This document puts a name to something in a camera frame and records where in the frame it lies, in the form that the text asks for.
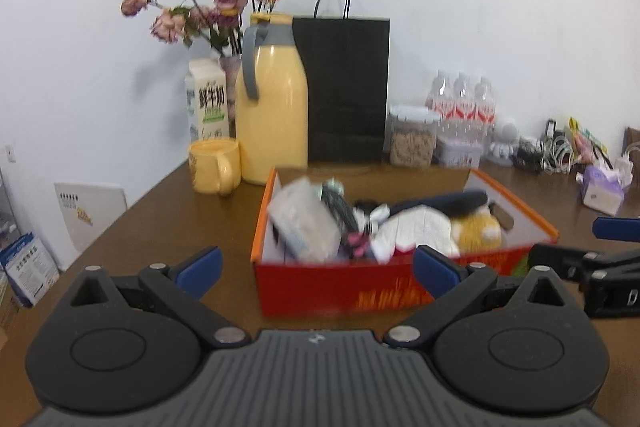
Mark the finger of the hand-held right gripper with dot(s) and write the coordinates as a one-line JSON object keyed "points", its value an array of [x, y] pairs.
{"points": [[617, 228], [550, 257]]}

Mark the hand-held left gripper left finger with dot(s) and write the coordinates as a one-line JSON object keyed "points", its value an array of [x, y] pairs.
{"points": [[202, 269]]}

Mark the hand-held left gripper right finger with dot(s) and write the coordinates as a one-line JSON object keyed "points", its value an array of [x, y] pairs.
{"points": [[432, 269]]}

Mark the white cloth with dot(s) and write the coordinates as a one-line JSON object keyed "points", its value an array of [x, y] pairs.
{"points": [[420, 227]]}

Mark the yellow white plush toy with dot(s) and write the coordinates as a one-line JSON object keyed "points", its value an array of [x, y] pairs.
{"points": [[480, 232]]}

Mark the dark zip case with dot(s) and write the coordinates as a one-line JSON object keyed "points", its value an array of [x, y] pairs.
{"points": [[465, 199]]}

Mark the clear plastic packet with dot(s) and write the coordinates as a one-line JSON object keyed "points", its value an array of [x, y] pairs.
{"points": [[305, 222]]}

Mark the red orange cardboard box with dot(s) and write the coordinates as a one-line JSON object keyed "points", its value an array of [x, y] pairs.
{"points": [[320, 292]]}

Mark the purple tissue pack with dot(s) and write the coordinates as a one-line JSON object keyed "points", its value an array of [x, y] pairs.
{"points": [[600, 194]]}

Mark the white charger plug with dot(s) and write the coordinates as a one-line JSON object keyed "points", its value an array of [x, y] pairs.
{"points": [[625, 169]]}

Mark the black desk rack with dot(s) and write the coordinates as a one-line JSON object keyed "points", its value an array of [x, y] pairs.
{"points": [[632, 137]]}

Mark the colourful snack packet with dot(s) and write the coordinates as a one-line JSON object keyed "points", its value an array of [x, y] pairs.
{"points": [[585, 139]]}

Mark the yellow mug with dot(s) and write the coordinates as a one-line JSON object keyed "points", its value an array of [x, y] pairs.
{"points": [[210, 167]]}

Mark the pale printed tin box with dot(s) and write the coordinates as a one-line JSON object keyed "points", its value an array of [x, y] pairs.
{"points": [[457, 154]]}

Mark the black power adapter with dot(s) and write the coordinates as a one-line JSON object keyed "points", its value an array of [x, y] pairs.
{"points": [[551, 127]]}

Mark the clear seed container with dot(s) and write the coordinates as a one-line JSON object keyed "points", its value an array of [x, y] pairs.
{"points": [[412, 147]]}

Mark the white robot figure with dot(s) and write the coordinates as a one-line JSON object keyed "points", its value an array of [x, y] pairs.
{"points": [[506, 132]]}

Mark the white milk carton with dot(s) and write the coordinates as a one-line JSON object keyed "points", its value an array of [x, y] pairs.
{"points": [[210, 102]]}

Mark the yellow thermos jug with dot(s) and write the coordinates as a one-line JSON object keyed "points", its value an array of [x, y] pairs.
{"points": [[275, 117]]}

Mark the blue white box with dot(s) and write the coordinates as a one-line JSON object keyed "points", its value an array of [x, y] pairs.
{"points": [[27, 267]]}

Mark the black paper bag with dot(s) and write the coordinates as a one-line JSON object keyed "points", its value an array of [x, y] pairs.
{"points": [[345, 92]]}

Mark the glass flower vase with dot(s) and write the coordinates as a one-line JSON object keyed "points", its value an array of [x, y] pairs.
{"points": [[231, 72]]}

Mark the white wall socket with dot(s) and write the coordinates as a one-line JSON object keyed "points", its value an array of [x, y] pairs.
{"points": [[10, 154]]}

